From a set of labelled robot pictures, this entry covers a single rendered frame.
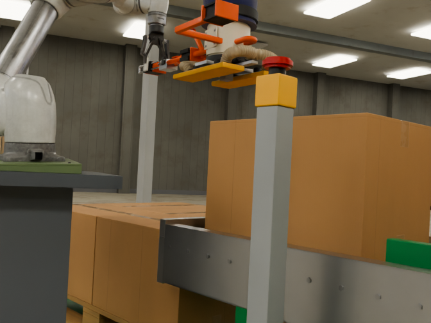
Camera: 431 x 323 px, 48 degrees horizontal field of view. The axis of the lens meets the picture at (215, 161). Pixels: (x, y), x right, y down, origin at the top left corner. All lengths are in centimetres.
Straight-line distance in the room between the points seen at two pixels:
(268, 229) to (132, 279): 108
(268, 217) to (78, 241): 148
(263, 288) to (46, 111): 90
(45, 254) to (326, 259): 84
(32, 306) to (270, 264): 81
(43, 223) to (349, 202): 90
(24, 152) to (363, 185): 100
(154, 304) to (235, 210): 57
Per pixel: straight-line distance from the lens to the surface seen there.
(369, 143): 131
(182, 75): 193
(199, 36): 183
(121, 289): 213
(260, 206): 108
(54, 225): 157
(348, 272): 118
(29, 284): 160
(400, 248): 123
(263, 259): 109
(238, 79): 195
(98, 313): 230
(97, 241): 227
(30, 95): 161
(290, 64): 111
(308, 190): 139
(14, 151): 162
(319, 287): 123
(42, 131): 161
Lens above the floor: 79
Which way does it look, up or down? 1 degrees up
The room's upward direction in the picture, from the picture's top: 3 degrees clockwise
